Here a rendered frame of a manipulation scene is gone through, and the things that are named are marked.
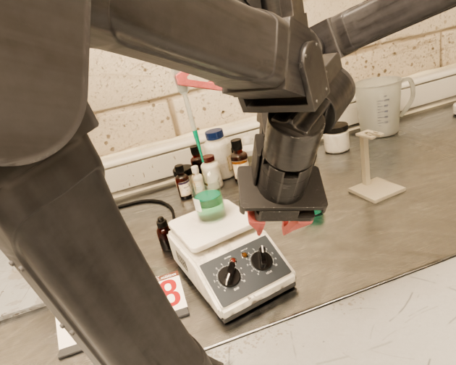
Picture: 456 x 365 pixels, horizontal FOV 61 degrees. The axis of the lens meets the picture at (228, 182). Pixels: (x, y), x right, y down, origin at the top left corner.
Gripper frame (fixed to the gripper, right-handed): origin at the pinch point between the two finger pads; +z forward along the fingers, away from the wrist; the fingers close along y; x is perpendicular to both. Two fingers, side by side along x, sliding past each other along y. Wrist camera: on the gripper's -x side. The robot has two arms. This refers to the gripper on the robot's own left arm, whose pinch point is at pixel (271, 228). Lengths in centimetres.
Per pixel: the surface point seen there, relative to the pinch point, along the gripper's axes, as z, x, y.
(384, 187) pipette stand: 16.0, -20.0, -28.0
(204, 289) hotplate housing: 8.4, 4.8, 9.3
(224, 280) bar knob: 6.7, 4.4, 6.5
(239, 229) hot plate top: 5.9, -3.8, 3.7
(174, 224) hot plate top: 10.7, -8.1, 14.4
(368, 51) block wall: 18, -76, -41
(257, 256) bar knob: 6.8, 0.4, 1.3
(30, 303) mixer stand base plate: 20.7, 1.0, 39.1
